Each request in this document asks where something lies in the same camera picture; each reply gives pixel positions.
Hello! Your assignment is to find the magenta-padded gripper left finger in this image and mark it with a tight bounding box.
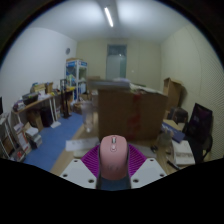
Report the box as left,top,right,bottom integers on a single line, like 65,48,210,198
59,143,101,190

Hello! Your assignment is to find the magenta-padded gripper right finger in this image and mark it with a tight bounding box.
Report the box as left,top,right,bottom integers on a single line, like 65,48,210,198
127,143,168,189

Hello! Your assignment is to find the pink computer mouse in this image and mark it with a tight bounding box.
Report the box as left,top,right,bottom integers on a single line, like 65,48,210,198
98,134,130,181

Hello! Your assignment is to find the white paper sheet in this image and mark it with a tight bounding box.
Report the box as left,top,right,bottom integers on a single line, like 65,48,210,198
65,137,101,153

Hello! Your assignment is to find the clear glass jar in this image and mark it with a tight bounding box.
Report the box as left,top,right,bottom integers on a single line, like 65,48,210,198
81,101,96,134

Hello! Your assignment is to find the white book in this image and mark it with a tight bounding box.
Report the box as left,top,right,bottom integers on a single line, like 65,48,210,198
171,139,196,167

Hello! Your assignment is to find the large brown cardboard box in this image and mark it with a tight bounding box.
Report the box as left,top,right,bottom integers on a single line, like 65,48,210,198
97,87,169,142

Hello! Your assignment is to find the black office chair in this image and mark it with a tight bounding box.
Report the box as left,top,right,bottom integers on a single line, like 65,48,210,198
184,102,214,164

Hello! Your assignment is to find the tall open cardboard box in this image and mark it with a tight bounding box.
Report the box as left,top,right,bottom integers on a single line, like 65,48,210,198
162,77,184,111

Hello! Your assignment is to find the long wooden desk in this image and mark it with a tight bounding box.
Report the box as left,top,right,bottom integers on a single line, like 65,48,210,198
11,88,76,129

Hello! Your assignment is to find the flat cardboard sheets stack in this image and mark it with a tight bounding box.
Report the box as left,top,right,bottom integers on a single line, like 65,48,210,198
88,78,161,95

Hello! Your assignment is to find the blue and white cabinet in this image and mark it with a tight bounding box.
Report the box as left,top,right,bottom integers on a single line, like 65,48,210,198
65,59,88,101

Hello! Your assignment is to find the grey door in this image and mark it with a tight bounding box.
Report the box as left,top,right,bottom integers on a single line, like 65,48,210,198
105,44,128,80

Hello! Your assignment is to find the ceiling tube light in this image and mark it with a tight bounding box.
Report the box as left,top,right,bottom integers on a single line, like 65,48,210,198
103,6,115,28

